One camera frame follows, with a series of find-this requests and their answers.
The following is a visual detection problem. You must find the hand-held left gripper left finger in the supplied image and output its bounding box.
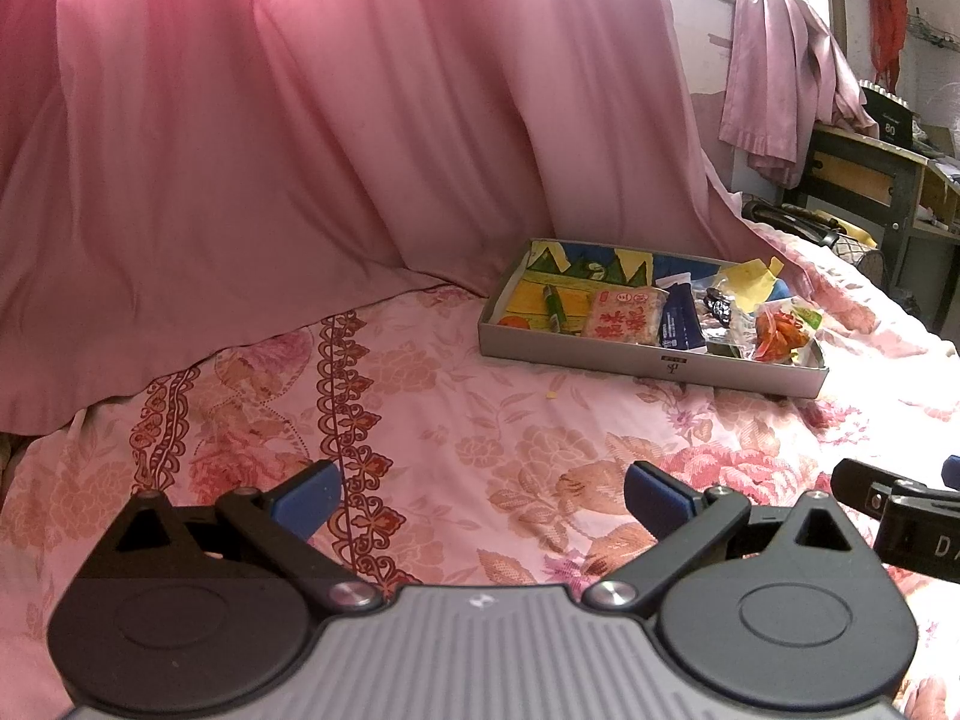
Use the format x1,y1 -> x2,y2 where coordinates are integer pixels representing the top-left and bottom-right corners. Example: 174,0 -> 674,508
97,460 -> 385,620

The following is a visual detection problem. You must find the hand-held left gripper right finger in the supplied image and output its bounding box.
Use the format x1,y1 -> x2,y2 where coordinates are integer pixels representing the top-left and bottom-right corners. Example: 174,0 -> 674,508
585,461 -> 875,620

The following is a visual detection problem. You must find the grey cardboard box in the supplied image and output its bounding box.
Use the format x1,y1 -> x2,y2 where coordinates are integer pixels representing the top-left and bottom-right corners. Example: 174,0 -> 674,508
478,238 -> 828,400

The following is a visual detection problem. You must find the orange spicy strip packet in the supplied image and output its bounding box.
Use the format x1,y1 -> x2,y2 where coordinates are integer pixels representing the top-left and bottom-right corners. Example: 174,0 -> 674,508
751,298 -> 823,362

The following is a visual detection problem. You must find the rice cracker packet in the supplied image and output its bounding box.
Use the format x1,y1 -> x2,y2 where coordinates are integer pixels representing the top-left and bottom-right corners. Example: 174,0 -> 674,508
580,285 -> 670,347

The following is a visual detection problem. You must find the clear packet dark dried snack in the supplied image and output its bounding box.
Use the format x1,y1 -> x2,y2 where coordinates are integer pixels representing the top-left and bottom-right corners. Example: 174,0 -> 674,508
690,276 -> 745,332

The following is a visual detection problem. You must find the pink floral bedsheet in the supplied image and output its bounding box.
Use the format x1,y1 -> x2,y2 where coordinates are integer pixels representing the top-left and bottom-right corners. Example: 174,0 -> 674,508
0,225 -> 960,720

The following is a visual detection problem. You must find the mesh basket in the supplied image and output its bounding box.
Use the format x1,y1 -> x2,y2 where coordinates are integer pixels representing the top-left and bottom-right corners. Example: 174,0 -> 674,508
829,231 -> 887,280

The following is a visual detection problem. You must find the yellow bag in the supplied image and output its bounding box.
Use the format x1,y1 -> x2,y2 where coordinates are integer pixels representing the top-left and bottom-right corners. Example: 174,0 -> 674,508
829,217 -> 878,248

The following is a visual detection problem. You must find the black bag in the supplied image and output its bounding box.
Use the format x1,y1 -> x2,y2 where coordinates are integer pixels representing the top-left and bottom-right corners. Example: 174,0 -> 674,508
742,199 -> 841,242

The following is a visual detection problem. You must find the black box silver rim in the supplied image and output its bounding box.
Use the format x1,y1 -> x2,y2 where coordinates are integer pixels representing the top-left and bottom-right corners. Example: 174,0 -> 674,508
859,79 -> 917,141

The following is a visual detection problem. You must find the pink curtain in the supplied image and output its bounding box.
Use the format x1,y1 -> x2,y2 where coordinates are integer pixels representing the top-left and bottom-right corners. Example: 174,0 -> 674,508
0,0 -> 760,437

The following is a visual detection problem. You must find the purple hanging garment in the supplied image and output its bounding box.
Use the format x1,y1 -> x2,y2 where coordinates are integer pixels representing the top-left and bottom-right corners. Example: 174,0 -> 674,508
718,0 -> 876,188

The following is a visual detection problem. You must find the red hanging decoration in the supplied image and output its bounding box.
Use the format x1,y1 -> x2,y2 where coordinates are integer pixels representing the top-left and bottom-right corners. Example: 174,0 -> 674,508
866,0 -> 910,91

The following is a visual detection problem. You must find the wooden desk black frame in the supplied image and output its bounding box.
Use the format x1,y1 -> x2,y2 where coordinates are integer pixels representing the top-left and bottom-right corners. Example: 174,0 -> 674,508
802,124 -> 960,310

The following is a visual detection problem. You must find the wall hook rack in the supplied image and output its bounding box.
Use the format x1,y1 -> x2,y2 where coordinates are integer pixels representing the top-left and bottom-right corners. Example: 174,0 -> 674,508
907,11 -> 960,55

